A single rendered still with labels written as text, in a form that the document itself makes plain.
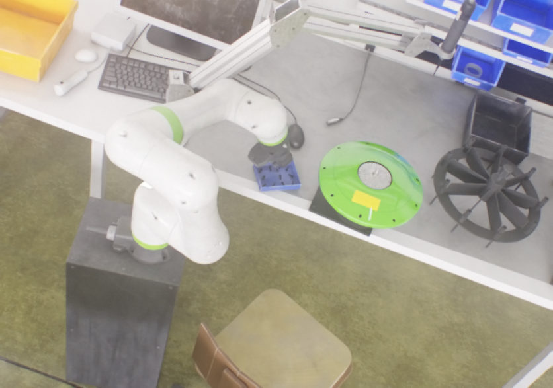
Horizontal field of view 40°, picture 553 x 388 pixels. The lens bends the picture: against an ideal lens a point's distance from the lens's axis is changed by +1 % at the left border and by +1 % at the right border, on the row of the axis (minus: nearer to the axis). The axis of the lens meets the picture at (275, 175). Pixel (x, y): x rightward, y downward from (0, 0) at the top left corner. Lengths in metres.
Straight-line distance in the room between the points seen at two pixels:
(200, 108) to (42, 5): 0.95
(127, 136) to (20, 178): 1.77
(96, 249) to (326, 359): 0.77
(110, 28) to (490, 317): 2.00
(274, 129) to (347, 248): 1.48
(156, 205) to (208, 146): 0.40
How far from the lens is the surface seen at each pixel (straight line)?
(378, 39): 2.13
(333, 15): 2.02
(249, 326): 2.35
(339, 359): 2.37
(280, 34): 2.02
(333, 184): 2.13
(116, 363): 2.69
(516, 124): 2.82
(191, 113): 1.83
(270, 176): 2.31
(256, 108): 1.97
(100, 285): 2.27
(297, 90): 2.59
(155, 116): 1.72
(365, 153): 2.23
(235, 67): 2.11
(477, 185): 2.40
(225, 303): 3.09
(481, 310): 3.46
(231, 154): 2.34
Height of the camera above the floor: 2.67
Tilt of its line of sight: 49 degrees down
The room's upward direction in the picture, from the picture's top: 18 degrees clockwise
